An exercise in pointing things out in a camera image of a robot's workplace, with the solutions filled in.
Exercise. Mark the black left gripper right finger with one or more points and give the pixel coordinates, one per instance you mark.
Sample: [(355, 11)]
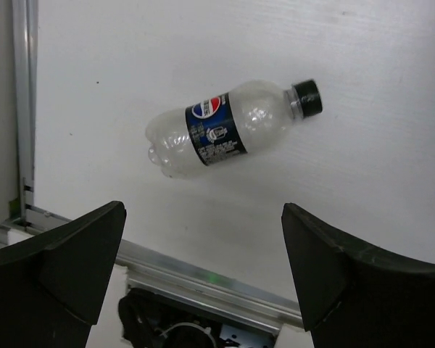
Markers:
[(354, 294)]

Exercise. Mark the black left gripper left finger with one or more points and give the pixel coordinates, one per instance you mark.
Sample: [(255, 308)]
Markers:
[(53, 285)]

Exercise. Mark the black label Pepsi bottle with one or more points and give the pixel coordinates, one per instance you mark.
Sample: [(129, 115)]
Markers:
[(248, 119)]

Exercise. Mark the aluminium front rail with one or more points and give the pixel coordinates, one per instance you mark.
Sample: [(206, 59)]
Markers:
[(174, 279)]

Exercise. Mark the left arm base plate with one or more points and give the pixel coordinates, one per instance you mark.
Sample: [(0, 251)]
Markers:
[(152, 320)]

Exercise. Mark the aluminium left frame rail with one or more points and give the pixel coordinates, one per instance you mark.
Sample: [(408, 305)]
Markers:
[(25, 40)]

